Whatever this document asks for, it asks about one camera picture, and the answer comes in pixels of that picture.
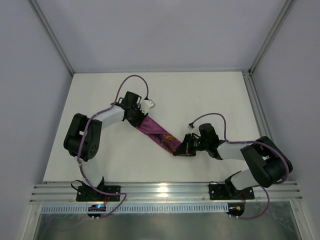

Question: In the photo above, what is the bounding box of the purple cloth napkin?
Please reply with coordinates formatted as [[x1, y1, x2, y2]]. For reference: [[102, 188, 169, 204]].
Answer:
[[137, 116, 182, 154]]

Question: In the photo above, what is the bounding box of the gold fork black handle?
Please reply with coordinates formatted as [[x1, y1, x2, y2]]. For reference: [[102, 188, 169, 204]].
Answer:
[[164, 134, 176, 141]]

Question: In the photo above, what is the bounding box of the gold knife black handle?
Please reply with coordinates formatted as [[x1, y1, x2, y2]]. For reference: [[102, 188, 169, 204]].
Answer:
[[155, 134, 173, 153]]

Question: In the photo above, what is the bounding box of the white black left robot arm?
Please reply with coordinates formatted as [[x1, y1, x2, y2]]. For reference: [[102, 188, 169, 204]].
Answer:
[[63, 91, 155, 190]]

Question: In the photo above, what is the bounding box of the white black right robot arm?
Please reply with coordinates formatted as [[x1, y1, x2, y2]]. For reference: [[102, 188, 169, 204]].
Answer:
[[173, 123, 293, 199]]

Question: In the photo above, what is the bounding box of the right controller board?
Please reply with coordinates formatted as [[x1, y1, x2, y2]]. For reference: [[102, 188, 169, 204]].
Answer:
[[226, 204, 245, 220]]

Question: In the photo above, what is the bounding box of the controller board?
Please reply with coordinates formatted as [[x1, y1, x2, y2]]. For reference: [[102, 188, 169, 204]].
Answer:
[[87, 203, 106, 220], [226, 204, 245, 220]]

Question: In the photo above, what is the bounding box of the left controller board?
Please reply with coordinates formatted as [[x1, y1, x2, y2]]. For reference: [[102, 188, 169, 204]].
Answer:
[[87, 203, 106, 220]]

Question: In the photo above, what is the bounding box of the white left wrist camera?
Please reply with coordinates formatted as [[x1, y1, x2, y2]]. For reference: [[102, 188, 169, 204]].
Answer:
[[140, 99, 156, 115]]

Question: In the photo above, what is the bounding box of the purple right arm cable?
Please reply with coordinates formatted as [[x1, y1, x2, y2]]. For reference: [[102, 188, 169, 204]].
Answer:
[[188, 113, 291, 221]]

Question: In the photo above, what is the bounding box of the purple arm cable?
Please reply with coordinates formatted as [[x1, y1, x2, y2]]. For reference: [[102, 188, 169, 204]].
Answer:
[[188, 113, 291, 221], [76, 74, 150, 221]]

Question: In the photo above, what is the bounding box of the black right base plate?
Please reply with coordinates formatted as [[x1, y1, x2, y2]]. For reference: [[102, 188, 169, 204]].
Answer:
[[208, 181, 255, 200]]

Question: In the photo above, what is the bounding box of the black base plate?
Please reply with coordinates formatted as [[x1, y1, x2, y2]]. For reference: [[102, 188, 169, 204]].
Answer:
[[208, 181, 255, 200], [76, 184, 121, 202]]

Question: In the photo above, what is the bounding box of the aluminium right side rail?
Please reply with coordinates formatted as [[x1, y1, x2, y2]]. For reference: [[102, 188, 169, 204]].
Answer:
[[241, 70, 287, 181]]

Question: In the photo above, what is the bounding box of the aluminium rail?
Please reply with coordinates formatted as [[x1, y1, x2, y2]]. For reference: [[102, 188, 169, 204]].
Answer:
[[29, 181, 303, 204], [241, 70, 287, 181]]

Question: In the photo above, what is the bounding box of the aluminium front rail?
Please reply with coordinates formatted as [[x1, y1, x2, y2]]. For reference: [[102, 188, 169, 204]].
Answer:
[[29, 181, 303, 204]]

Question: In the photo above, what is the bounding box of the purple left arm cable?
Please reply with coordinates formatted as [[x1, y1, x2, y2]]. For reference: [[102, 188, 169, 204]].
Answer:
[[76, 74, 150, 221]]

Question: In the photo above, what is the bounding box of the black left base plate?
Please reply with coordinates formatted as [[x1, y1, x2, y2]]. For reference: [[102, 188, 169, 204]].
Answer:
[[76, 184, 121, 202]]

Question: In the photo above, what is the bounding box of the slotted grey cable duct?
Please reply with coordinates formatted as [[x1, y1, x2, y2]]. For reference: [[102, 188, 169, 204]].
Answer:
[[40, 202, 228, 214]]

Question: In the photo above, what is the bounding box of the left corner frame post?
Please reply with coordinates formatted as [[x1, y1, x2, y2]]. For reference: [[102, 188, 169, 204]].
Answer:
[[27, 0, 75, 77]]

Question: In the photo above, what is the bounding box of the corner frame post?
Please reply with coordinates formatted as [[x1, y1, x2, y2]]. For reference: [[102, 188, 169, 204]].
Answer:
[[27, 0, 75, 77], [248, 0, 296, 75]]

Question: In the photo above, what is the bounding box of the right corner frame post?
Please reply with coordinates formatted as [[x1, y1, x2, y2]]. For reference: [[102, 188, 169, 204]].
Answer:
[[248, 0, 296, 75]]

